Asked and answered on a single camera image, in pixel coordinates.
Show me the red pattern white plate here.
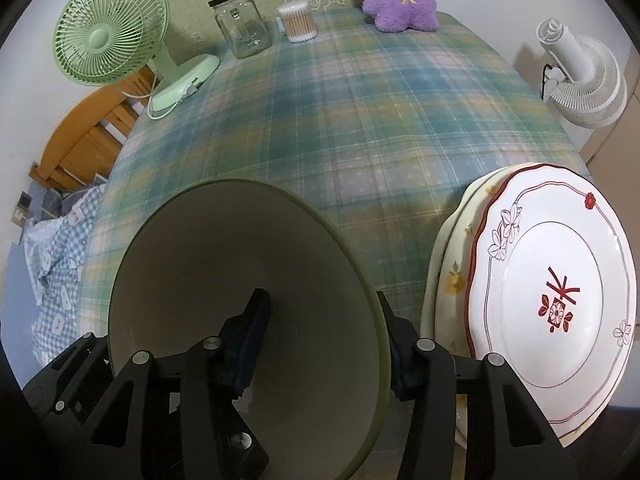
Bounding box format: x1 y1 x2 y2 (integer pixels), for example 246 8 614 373
464 164 637 445

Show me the plaid tablecloth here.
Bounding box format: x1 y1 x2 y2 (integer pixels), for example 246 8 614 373
77 8 587 335

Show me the white standing fan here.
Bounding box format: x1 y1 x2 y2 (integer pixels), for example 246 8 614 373
536 18 627 130

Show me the black fan power cable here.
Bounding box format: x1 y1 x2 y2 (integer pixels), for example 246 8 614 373
538 62 557 100

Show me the wooden bed headboard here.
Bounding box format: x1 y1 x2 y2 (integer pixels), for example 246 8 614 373
29 67 153 192

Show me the glass jar black lid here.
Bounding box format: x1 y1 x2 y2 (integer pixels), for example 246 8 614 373
208 0 272 60

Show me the beige door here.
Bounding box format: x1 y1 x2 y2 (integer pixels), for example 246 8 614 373
579 54 640 181

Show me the cotton swab container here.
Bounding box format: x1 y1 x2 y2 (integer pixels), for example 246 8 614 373
277 0 318 44

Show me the scalloped yellow flower plate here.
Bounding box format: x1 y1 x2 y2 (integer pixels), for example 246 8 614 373
420 214 468 448

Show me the green desk fan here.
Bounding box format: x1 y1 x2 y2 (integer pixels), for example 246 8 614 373
52 0 220 120

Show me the green fan power cord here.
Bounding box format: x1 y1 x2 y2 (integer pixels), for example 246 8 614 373
114 64 199 122

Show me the wall outlet plate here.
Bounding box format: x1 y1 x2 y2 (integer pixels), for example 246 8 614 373
12 192 32 226

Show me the floral ceramic bowl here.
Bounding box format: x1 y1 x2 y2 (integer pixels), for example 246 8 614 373
107 180 390 479

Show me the beaded yellow flower plate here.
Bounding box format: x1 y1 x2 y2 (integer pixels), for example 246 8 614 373
434 166 516 356

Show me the blue checkered bedding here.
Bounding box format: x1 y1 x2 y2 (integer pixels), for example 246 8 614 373
22 184 106 366

